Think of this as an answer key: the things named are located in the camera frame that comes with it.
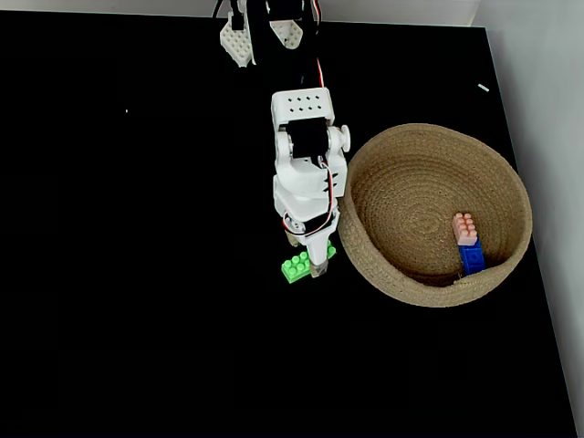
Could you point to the blue lego block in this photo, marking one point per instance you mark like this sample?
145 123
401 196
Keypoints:
473 260

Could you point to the green lego block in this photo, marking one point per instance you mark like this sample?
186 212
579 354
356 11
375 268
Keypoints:
295 269

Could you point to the small white tape scrap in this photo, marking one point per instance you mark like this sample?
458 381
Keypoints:
483 87

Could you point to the pink lego block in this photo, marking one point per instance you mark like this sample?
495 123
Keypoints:
464 228

